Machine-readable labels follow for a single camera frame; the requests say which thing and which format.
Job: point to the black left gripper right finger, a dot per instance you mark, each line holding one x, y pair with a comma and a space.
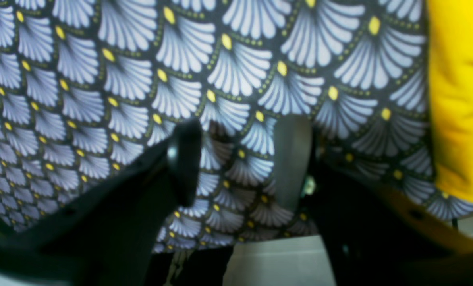
372, 234

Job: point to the yellow T-shirt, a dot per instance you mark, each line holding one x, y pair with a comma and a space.
450, 76

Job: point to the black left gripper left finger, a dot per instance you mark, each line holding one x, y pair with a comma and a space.
106, 236

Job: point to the blue fan-patterned tablecloth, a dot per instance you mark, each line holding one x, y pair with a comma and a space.
86, 86

